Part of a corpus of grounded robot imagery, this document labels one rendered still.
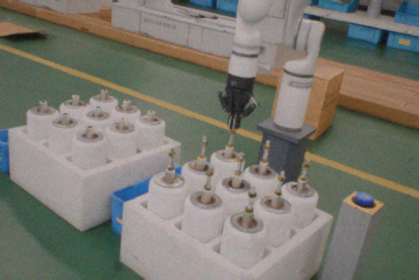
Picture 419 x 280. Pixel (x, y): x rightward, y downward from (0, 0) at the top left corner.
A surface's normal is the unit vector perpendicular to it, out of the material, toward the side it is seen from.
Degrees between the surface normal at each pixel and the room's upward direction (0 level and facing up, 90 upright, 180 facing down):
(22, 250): 0
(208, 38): 90
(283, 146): 90
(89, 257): 0
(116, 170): 90
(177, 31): 90
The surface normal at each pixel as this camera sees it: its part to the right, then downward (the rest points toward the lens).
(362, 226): -0.64, 0.22
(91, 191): 0.76, 0.34
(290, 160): 0.20, 0.41
